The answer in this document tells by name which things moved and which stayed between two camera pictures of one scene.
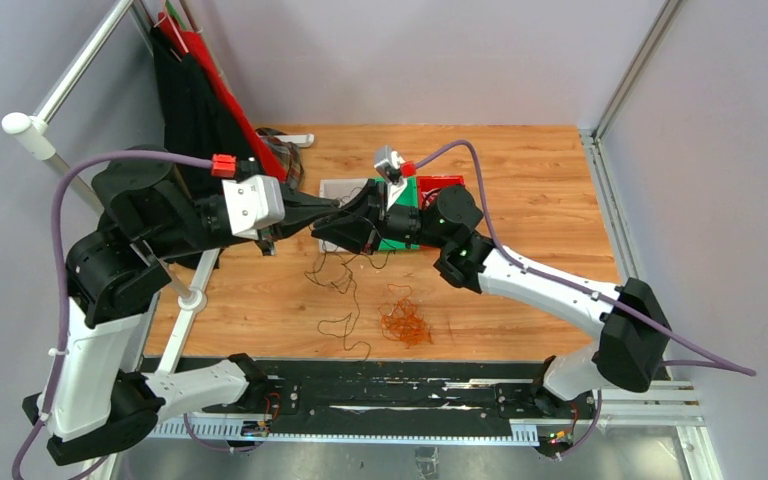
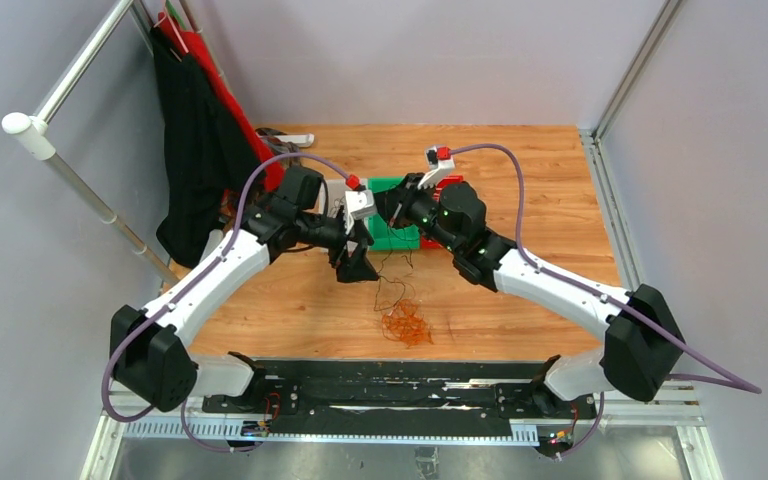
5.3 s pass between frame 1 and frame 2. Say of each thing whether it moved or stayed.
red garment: stayed
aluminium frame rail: stayed
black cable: moved
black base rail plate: stayed
